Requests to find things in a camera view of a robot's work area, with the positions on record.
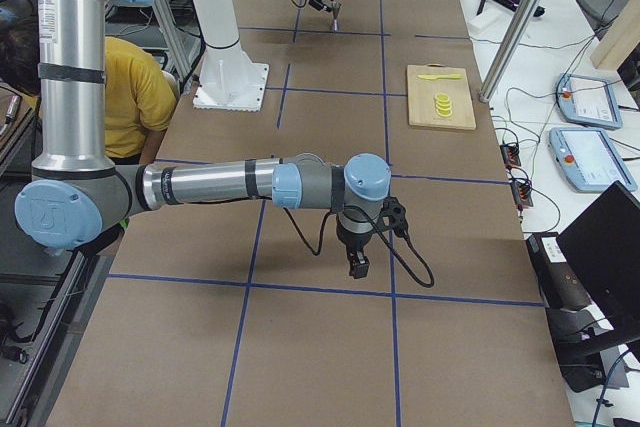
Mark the yellow plastic knife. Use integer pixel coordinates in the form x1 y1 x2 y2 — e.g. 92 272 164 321
417 73 462 81

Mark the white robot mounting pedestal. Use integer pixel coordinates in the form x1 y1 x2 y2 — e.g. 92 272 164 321
192 0 269 112

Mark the aluminium frame post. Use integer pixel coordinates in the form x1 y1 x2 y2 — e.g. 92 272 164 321
479 0 540 103

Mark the teach pendant near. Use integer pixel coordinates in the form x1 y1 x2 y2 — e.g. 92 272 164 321
548 127 638 193

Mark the black monitor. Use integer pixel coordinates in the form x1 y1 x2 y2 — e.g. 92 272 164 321
557 181 639 320

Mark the teach pendant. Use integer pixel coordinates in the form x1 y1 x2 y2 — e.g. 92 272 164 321
556 74 623 130
548 127 638 193

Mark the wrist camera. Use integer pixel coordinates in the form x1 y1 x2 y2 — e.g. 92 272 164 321
379 196 410 240

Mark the person in yellow shirt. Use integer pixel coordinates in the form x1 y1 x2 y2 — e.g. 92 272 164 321
1 17 177 165

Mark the teach pendant far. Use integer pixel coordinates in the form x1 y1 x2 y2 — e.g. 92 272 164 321
556 74 623 130

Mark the bamboo cutting board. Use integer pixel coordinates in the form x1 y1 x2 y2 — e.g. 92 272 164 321
406 65 476 131

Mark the steel double jigger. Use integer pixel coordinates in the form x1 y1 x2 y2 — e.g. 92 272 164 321
330 2 341 32

